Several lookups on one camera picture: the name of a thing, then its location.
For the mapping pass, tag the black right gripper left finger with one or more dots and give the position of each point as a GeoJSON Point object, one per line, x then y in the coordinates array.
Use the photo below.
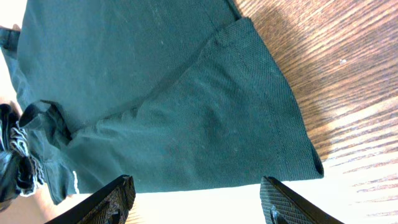
{"type": "Point", "coordinates": [109, 205]}

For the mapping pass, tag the folded black grey-trimmed garment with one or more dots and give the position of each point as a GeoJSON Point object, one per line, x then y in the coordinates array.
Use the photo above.
{"type": "Point", "coordinates": [21, 172]}

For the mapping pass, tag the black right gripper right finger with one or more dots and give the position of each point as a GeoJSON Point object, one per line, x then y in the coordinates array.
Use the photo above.
{"type": "Point", "coordinates": [282, 205]}

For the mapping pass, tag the dark green polo shirt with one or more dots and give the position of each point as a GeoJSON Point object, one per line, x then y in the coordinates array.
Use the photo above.
{"type": "Point", "coordinates": [180, 95]}

